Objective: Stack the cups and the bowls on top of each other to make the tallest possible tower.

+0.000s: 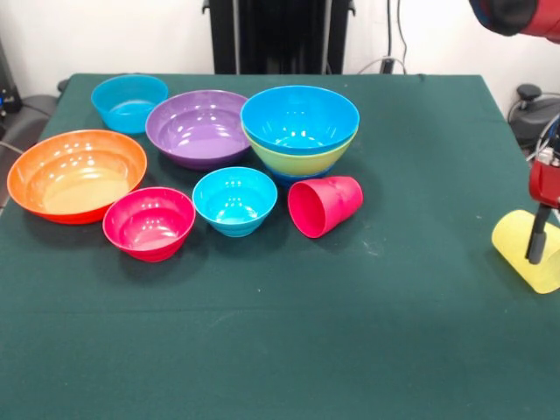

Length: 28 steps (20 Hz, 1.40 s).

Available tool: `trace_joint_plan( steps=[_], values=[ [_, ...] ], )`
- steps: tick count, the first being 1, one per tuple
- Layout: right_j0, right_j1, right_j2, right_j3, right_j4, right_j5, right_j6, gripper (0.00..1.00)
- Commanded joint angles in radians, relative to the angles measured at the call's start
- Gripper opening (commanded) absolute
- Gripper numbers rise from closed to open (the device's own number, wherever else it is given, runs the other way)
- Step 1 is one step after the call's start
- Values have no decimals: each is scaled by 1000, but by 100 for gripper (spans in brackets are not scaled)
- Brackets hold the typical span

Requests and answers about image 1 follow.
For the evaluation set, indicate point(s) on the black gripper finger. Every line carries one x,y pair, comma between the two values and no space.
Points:
537,236

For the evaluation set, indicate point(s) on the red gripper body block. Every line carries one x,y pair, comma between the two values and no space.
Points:
546,184

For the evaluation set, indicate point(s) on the yellow cup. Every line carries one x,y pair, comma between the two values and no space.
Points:
512,245

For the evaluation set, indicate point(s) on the green bowl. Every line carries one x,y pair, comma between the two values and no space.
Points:
302,162

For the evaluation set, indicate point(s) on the large blue bowl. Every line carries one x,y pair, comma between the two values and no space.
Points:
299,114

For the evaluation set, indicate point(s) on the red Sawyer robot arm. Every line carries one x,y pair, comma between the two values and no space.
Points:
507,15

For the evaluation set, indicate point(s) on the grey round floor base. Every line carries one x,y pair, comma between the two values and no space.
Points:
30,109
538,114

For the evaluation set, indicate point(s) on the pink cup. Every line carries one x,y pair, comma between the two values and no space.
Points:
326,207

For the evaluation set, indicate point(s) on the small dark blue bowl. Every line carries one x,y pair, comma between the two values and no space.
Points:
289,177

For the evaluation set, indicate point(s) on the dark green table cloth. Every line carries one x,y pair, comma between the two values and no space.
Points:
280,328

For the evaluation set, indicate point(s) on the small cyan bowl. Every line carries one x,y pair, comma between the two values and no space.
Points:
234,201

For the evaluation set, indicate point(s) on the purple bowl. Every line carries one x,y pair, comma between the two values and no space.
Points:
197,131

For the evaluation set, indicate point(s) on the pink bowl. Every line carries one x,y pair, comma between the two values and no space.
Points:
149,223

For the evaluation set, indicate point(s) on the translucent blue bowl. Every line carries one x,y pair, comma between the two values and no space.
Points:
124,102

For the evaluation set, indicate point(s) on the orange bowl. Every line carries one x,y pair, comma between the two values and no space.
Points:
74,175

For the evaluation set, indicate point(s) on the dark equipment unit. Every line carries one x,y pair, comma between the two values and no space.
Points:
8,96

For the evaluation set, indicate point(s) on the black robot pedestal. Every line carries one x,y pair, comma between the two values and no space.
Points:
280,35

